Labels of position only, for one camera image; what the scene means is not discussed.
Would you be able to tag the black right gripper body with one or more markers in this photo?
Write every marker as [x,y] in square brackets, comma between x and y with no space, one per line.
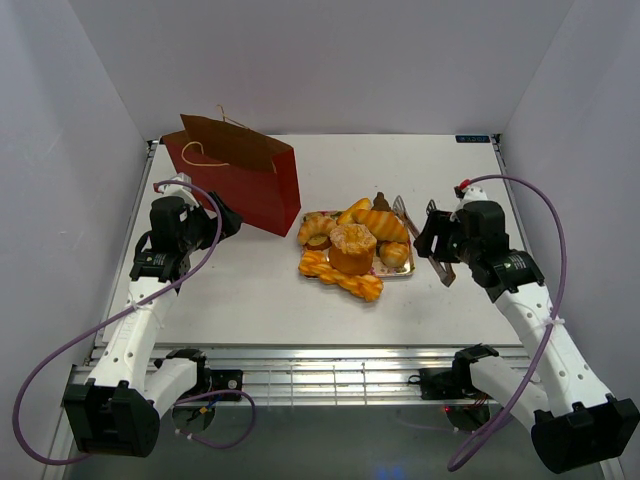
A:
[461,247]

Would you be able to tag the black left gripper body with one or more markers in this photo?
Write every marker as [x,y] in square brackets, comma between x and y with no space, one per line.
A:
[201,232]

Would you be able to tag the metal serving tongs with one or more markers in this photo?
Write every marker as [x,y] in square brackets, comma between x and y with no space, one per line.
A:
[444,271]

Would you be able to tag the striped long loaf bread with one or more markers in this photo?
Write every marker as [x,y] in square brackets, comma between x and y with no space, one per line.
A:
[385,226]

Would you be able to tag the red paper bag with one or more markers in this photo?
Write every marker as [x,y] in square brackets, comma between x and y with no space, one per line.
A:
[254,174]

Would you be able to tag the large orange muffin bread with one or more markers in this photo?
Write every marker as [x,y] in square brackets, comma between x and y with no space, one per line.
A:
[352,249]

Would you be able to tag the croissant bread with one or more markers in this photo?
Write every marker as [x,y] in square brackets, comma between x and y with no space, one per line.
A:
[314,226]

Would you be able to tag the braided twisted bread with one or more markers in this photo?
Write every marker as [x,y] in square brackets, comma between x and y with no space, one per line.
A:
[314,264]

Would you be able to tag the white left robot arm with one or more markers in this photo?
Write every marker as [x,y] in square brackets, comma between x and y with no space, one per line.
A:
[118,409]

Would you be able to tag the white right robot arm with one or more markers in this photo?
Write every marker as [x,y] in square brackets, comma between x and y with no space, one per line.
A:
[573,418]

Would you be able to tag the brown chocolate figure bread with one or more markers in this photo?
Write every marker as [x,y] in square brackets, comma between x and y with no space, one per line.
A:
[380,203]

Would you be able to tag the toast slice bread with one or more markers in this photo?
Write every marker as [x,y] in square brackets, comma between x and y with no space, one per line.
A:
[318,243]

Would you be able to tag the small oval bread roll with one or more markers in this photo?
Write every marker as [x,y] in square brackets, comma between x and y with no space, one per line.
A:
[346,217]

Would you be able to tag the round scored bun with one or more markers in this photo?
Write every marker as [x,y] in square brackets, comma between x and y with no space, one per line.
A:
[394,254]

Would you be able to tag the floral serving tray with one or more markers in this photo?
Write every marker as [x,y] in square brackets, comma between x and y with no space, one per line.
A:
[377,267]

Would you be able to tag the blue label sticker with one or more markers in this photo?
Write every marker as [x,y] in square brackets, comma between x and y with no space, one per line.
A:
[472,139]

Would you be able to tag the aluminium frame rail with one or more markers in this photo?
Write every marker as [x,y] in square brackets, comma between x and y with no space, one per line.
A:
[355,376]

